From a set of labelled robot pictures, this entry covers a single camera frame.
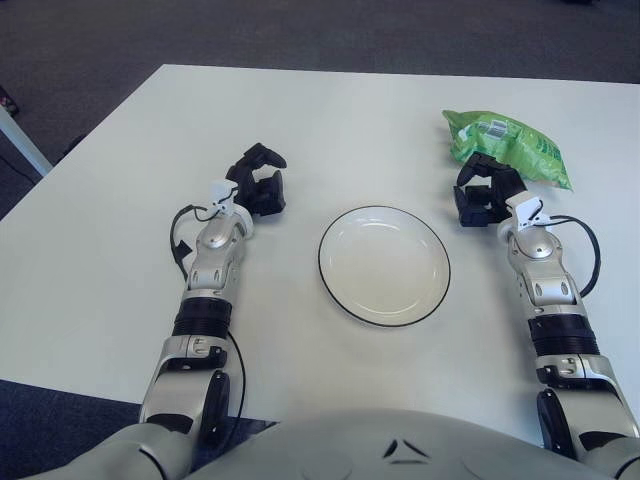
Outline white plate with black rim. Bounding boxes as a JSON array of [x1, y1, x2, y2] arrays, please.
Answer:
[[317, 204, 452, 330]]

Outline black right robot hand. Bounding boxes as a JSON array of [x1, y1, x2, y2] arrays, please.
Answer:
[[452, 153, 529, 230]]

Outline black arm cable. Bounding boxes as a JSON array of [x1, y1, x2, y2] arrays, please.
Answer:
[[169, 201, 247, 420], [544, 214, 602, 297]]

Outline green snack bag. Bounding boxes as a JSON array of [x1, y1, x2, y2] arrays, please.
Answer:
[[441, 108, 573, 192]]

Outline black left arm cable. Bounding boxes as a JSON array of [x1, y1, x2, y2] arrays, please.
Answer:
[[169, 201, 247, 420]]

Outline grey robot torso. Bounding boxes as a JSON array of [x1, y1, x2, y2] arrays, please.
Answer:
[[0, 407, 640, 480]]

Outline dark object on floor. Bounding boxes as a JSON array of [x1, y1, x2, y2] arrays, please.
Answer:
[[0, 84, 22, 115]]

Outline white table leg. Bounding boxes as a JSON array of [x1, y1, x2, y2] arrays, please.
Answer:
[[0, 104, 54, 180]]

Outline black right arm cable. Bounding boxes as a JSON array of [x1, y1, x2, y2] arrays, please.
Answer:
[[544, 214, 602, 297]]

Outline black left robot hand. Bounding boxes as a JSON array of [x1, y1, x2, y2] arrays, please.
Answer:
[[224, 142, 289, 218]]

